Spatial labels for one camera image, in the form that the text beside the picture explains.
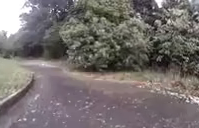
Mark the wood of green trees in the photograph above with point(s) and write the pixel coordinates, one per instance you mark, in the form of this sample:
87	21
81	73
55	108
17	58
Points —
107	33

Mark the dark asphalt road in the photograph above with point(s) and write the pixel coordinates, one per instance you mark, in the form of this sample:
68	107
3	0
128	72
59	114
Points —
87	103

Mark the dry grass verge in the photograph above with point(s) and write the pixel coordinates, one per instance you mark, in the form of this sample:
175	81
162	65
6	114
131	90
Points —
173	81

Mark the grey stone kerb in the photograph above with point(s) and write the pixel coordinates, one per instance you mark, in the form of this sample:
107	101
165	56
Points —
13	96

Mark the grass lawn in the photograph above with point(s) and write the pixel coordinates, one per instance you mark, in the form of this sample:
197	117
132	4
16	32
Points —
3	78

